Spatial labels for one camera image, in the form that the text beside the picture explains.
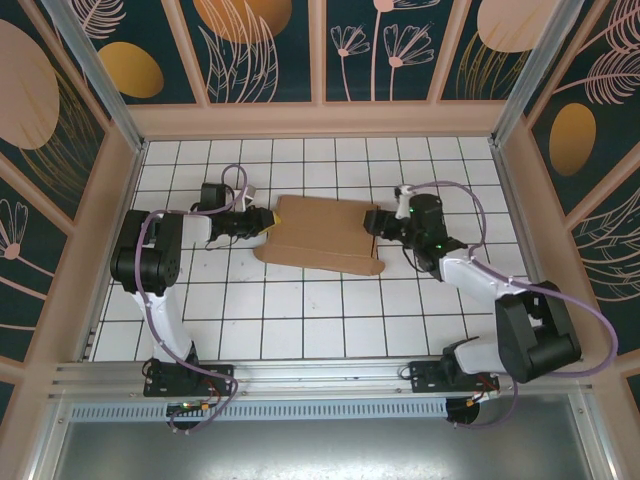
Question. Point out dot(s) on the small circuit board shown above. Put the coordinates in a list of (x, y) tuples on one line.
[(187, 406)]

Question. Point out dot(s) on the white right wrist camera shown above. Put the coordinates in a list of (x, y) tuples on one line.
[(401, 207)]

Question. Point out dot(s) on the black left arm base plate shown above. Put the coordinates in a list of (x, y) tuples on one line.
[(215, 377)]

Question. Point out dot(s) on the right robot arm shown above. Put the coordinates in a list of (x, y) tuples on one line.
[(535, 330)]

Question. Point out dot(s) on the grey metal sheet panel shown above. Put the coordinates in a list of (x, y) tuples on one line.
[(320, 450)]

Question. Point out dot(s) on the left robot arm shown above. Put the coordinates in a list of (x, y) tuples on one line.
[(145, 255)]

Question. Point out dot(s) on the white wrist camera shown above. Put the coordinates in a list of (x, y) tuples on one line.
[(401, 207), (248, 196)]

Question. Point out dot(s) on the aluminium frame post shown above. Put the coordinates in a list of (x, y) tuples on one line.
[(520, 100), (107, 100)]

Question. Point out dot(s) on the brown cardboard paper box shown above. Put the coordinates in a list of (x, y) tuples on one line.
[(320, 235)]

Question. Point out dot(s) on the aluminium mounting rail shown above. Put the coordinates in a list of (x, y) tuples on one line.
[(320, 372)]

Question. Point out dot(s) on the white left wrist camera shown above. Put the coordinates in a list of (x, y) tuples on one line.
[(248, 196)]

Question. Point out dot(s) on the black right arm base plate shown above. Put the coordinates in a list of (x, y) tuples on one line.
[(425, 377)]

